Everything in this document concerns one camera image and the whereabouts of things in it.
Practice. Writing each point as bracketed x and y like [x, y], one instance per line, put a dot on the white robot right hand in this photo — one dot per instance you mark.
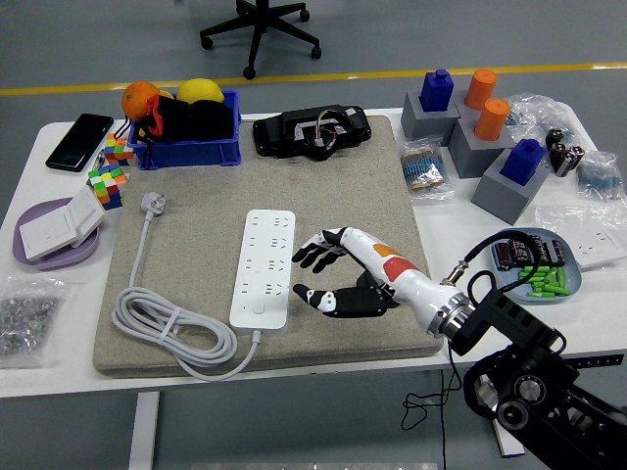
[416, 284]

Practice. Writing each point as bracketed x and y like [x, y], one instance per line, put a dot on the white power strip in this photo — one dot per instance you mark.
[264, 235]

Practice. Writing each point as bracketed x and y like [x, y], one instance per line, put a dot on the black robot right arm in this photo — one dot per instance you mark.
[519, 323]

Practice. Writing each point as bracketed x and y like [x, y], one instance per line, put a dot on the dark brown capacitor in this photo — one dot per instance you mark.
[502, 257]
[520, 250]
[553, 257]
[539, 252]

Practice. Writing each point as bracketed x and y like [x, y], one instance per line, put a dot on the grey block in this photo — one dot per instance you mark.
[421, 125]
[495, 196]
[470, 156]
[462, 113]

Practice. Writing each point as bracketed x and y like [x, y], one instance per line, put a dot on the green cylinder piece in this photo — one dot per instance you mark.
[534, 270]
[541, 294]
[562, 290]
[561, 280]

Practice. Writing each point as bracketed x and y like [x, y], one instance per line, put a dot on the clear plastic bag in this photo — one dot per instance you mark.
[553, 218]

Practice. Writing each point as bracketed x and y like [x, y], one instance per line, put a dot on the blue-grey plate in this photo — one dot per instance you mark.
[574, 284]

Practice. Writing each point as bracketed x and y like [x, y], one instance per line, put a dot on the blue square peg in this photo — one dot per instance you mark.
[521, 164]
[436, 93]

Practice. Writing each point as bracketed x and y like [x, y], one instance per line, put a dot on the orange cylinder peg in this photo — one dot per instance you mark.
[480, 88]
[492, 120]

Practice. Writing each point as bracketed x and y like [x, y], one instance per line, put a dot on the white table leg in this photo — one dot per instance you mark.
[143, 431]
[512, 445]

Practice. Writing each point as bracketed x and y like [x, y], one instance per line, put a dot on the black capacitor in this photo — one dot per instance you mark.
[570, 161]
[558, 155]
[556, 137]

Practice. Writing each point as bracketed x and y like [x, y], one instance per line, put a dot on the black table control panel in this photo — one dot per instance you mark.
[595, 361]

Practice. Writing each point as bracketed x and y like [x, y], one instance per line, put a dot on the crumpled clear plastic bags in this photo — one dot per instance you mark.
[534, 110]

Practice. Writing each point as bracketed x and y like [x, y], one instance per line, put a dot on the clear bag of blue resistors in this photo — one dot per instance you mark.
[600, 178]

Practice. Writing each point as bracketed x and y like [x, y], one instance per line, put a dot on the grey-brown mat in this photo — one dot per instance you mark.
[196, 196]

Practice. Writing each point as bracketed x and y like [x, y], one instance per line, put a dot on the blue plastic bin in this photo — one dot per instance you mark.
[196, 152]

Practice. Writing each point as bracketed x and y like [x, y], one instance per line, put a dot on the black pouch red trim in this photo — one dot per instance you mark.
[196, 122]

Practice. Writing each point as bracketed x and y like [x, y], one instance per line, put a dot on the yellow lemon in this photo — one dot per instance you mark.
[198, 90]

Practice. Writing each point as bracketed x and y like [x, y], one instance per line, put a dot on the black office chair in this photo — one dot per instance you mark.
[257, 29]

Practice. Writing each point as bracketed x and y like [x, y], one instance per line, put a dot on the colourful puzzle cube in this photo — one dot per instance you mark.
[117, 149]
[108, 186]

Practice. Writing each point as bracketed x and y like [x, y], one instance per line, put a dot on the orange fruit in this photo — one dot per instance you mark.
[137, 98]

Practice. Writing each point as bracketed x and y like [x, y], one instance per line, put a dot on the purple plate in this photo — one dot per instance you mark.
[73, 254]

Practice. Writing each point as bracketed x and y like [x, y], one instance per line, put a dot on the black smartphone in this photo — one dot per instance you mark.
[78, 142]

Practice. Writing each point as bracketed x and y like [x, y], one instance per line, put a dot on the clear bag of metal nuts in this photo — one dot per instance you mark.
[24, 318]

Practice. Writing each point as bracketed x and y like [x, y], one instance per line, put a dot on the white wall socket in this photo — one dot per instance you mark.
[597, 247]

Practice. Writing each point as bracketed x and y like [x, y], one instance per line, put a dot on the white wall switch panel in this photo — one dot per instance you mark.
[46, 235]
[87, 215]

